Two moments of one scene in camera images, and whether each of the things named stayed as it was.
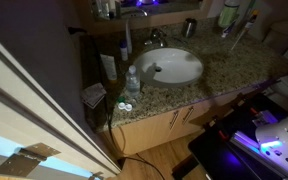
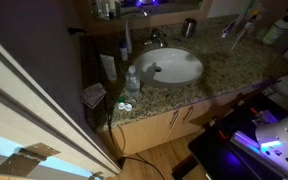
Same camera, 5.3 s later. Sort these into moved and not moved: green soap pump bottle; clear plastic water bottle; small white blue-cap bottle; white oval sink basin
Moved: green soap pump bottle
Not moved: clear plastic water bottle; small white blue-cap bottle; white oval sink basin
